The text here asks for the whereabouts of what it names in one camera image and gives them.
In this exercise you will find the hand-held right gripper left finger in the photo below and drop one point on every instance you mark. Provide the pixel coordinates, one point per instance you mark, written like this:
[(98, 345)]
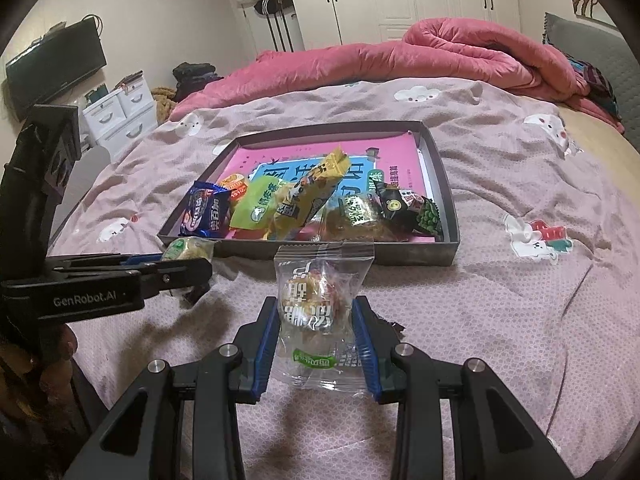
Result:
[(267, 345)]

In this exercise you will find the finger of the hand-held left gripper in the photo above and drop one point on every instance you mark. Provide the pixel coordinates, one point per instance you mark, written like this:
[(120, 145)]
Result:
[(115, 261), (175, 275)]

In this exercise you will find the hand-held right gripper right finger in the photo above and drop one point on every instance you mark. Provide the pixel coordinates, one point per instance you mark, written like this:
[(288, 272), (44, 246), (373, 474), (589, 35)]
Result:
[(365, 350)]

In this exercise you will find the small green label pastry packet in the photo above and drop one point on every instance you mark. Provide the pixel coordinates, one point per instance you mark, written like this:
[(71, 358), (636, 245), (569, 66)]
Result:
[(187, 249)]

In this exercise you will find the clear round pastry packet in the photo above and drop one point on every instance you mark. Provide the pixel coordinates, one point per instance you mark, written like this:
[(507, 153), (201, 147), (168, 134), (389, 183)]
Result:
[(312, 300)]

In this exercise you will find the blue cookie packet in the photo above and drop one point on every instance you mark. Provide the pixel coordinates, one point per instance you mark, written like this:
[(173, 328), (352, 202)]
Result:
[(205, 210)]

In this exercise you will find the orange snack packet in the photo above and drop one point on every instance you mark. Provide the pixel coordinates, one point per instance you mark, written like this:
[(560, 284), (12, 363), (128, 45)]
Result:
[(235, 185)]

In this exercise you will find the dark shallow box tray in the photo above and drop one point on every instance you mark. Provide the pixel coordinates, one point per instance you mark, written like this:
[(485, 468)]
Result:
[(415, 254)]

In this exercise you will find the brown pastry packet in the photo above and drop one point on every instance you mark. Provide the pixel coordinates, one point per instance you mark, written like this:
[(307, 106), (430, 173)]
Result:
[(370, 232)]

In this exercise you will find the clear packet with green label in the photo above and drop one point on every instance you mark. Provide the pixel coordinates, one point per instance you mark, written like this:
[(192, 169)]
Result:
[(357, 212)]

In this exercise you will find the green pea snack packet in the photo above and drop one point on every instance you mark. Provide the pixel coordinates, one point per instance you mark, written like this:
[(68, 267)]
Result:
[(427, 217)]

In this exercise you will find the black snack packet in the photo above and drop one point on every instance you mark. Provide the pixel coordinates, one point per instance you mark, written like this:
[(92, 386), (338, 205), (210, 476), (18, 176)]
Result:
[(392, 202)]

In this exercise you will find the yellow snack packet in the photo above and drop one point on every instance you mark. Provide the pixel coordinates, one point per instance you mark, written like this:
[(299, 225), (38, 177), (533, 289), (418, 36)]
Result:
[(310, 190)]

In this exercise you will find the person's left hand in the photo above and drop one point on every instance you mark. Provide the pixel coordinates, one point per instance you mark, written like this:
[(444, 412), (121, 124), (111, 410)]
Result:
[(57, 347)]

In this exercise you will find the pink printed bedsheet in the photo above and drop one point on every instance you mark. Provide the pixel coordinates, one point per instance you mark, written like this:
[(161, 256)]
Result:
[(500, 310)]

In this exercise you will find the white drawer cabinet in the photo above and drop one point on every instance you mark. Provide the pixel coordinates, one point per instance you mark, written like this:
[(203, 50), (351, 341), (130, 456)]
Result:
[(120, 120)]

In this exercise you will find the pink book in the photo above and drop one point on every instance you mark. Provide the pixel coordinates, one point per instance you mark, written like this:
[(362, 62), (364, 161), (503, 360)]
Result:
[(280, 155)]

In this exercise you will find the teal box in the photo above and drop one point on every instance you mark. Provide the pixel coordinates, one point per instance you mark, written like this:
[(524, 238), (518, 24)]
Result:
[(95, 93)]

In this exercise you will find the brown plush blanket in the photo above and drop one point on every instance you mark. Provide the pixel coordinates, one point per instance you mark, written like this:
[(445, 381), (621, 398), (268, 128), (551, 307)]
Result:
[(162, 102)]

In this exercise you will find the black flat television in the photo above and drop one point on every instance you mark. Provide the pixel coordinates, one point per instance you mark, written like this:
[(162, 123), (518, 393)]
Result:
[(55, 70)]

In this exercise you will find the dark clothes pile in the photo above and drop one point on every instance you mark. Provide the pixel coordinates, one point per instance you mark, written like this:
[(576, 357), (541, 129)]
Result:
[(192, 77)]

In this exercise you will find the pink comforter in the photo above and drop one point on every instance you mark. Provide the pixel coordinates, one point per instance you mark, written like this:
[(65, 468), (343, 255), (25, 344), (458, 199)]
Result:
[(400, 60)]

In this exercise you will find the beige mattress cover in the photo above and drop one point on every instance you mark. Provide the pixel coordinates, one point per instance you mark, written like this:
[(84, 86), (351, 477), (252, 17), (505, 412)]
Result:
[(595, 135)]

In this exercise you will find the white wardrobe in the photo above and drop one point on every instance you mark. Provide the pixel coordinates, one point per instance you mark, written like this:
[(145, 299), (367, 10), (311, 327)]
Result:
[(375, 0)]

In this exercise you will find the dark plaid cloth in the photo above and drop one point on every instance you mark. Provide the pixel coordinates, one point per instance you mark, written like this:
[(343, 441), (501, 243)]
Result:
[(597, 80)]

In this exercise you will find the grey quilted headboard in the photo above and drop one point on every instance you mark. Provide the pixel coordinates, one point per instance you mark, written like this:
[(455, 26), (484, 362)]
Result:
[(600, 45)]

